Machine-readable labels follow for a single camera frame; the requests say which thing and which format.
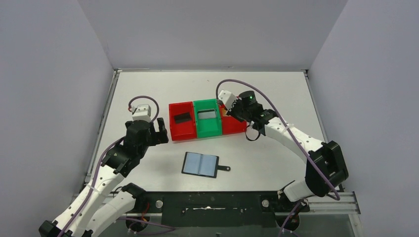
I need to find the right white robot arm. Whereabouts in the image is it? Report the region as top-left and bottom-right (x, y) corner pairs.
(218, 90), (349, 211)

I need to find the silver card with magnetic stripe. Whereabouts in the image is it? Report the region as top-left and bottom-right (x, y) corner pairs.
(197, 109), (217, 119)

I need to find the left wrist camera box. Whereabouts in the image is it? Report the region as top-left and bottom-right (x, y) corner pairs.
(132, 104), (151, 122)

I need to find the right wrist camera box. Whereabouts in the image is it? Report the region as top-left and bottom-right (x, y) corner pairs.
(217, 90), (238, 111)

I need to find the black leather card holder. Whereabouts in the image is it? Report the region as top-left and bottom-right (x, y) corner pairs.
(181, 152), (231, 178)

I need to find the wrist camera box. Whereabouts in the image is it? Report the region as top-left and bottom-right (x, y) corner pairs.
(132, 104), (151, 122)
(217, 90), (238, 111)

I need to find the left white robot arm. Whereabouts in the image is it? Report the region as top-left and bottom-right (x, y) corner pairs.
(39, 118), (168, 237)

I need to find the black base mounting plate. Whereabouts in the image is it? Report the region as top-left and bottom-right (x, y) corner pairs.
(128, 191), (310, 228)

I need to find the red plastic bin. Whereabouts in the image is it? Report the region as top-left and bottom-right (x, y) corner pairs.
(168, 101), (197, 141)
(217, 101), (247, 135)

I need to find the aluminium table edge rail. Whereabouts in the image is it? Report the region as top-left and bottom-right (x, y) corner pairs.
(84, 69), (122, 184)

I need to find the black card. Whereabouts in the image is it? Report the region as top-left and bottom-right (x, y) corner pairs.
(173, 112), (192, 124)

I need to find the right red plastic bin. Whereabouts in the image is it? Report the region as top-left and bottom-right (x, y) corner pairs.
(217, 101), (247, 135)

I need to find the left red plastic bin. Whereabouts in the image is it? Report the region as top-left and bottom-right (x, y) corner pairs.
(168, 101), (197, 141)

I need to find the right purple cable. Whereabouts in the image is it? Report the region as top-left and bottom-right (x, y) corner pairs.
(215, 79), (341, 201)

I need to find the green plastic bin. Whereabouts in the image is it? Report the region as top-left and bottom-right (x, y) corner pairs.
(193, 99), (222, 138)

